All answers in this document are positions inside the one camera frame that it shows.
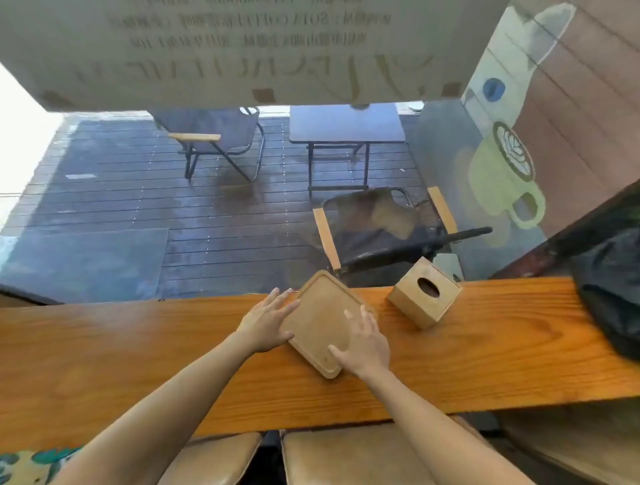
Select person's left hand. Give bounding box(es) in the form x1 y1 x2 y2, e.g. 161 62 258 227
233 287 302 354

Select person's right hand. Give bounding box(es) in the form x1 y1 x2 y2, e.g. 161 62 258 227
327 304 392 384

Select wooden tray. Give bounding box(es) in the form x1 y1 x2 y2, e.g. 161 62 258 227
278 269 379 380

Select wooden tissue box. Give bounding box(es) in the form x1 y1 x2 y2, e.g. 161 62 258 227
387 256 463 330

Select person's right forearm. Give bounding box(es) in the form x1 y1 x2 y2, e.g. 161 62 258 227
359 367 536 485

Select person's left forearm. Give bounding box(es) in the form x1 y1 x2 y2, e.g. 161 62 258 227
49 330 263 485

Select black folding chair wooden armrests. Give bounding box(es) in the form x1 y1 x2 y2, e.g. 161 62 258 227
149 105 266 183
312 185 459 280

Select small white board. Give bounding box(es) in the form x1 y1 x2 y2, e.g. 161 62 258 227
433 253 465 282

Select grey outdoor doormat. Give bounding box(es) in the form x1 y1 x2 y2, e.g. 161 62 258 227
0 228 169 304

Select dark square outdoor table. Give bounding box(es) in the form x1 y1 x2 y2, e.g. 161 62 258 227
289 103 407 199

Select black backpack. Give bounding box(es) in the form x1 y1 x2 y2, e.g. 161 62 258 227
569 227 640 360

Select colourful cartoon floor mat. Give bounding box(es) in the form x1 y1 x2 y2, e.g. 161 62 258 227
0 447 81 485

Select white paper window poster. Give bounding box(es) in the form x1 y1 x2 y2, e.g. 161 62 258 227
0 0 511 113

